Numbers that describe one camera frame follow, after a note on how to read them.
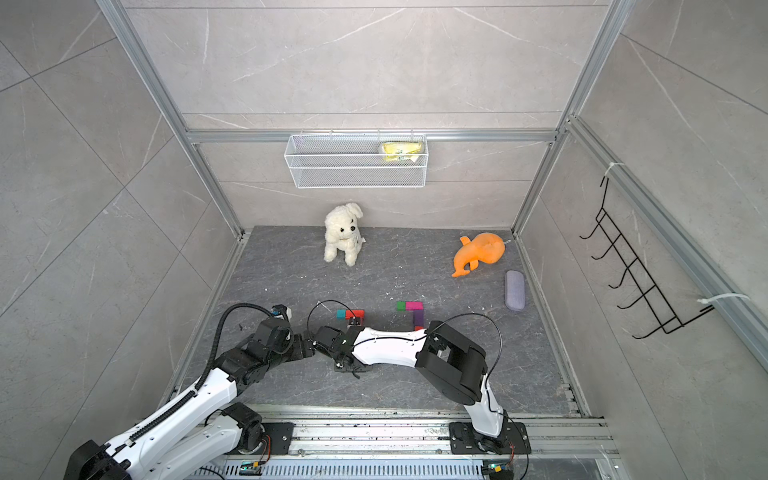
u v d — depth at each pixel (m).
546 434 0.75
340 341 0.68
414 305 0.98
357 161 1.01
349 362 0.62
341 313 0.95
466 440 0.73
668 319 0.58
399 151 0.84
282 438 0.73
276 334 0.63
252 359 0.60
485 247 1.05
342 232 0.98
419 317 0.95
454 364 0.48
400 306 0.98
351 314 0.95
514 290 1.00
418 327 0.93
